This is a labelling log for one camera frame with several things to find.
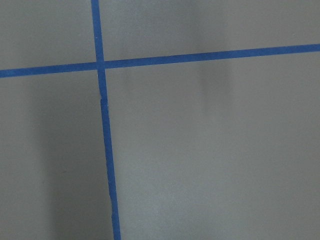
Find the blue tape line crosswise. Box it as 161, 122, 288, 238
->
0, 43, 320, 78

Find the blue tape line lengthwise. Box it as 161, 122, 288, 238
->
90, 0, 121, 240

